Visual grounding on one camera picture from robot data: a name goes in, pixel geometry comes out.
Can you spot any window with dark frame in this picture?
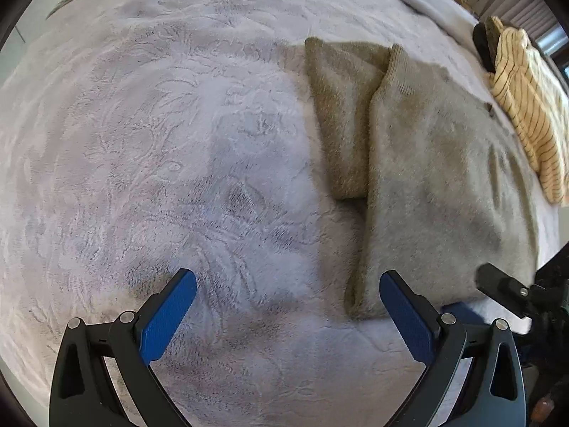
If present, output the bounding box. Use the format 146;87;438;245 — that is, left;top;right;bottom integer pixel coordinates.
537;24;569;80

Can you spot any taupe knit sweater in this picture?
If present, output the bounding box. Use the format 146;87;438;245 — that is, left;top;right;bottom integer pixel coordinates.
305;38;539;319

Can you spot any lavender plush bed blanket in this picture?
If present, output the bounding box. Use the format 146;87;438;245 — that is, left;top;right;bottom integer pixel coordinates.
1;0;525;426

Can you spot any cream striped garment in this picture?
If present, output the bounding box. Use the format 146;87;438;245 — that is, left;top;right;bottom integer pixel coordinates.
485;16;568;206

